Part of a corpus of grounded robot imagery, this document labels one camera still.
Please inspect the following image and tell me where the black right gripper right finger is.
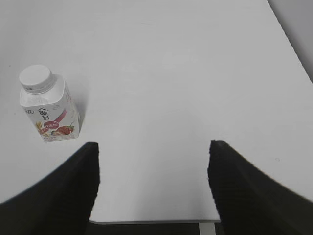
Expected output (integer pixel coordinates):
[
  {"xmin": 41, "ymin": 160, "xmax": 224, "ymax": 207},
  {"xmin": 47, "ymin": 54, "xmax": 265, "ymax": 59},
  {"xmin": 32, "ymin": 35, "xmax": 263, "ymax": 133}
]
[{"xmin": 207, "ymin": 140, "xmax": 313, "ymax": 235}]

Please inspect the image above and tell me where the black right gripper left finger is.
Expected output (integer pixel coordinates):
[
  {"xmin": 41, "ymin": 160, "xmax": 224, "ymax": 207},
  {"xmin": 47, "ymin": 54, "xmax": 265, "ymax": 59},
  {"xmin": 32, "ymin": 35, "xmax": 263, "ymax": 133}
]
[{"xmin": 0, "ymin": 142, "xmax": 100, "ymax": 235}]

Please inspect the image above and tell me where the white Yili Changqing yogurt bottle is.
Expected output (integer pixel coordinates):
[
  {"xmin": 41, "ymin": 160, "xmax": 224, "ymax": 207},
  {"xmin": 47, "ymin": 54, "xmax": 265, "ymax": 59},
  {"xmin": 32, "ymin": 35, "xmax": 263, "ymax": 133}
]
[{"xmin": 19, "ymin": 73, "xmax": 80, "ymax": 142}]

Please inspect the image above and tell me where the white plastic bottle cap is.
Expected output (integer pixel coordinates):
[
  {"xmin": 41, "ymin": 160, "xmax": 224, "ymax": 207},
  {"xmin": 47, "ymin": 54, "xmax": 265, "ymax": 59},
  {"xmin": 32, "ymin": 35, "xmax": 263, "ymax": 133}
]
[{"xmin": 19, "ymin": 65, "xmax": 54, "ymax": 94}]

